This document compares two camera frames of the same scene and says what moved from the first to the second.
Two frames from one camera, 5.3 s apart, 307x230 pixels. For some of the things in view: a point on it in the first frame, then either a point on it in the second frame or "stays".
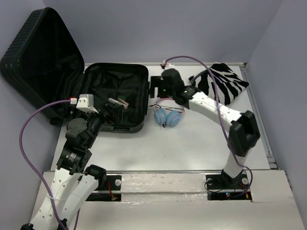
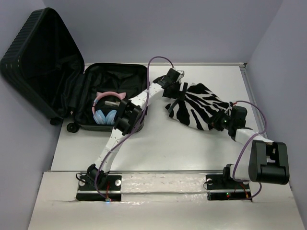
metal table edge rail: (270, 155) stays
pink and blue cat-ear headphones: (172, 118) to (99, 118)
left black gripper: (112, 117) to (182, 96)
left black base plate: (113, 182) stays
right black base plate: (223, 181) stays
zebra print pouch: (230, 85) to (194, 105)
